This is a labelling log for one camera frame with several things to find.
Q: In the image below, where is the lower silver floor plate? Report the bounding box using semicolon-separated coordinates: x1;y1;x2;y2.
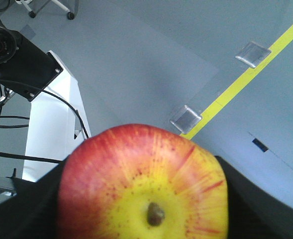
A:
170;105;202;134

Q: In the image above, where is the black head camera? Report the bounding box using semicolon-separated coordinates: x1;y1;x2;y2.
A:
0;20;63;101

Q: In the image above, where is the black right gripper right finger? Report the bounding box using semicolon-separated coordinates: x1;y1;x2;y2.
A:
216;156;293;239

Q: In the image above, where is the upper silver floor plate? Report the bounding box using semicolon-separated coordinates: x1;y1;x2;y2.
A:
235;41;271;69

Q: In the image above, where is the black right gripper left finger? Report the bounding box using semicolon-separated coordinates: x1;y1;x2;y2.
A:
0;158;68;239

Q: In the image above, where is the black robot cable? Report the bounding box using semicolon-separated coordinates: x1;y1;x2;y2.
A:
0;77;90;165

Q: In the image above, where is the silver floor plate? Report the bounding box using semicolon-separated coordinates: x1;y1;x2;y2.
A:
235;41;271;69
170;105;202;134

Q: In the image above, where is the red yellow apple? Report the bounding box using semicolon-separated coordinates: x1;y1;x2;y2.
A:
56;124;228;239

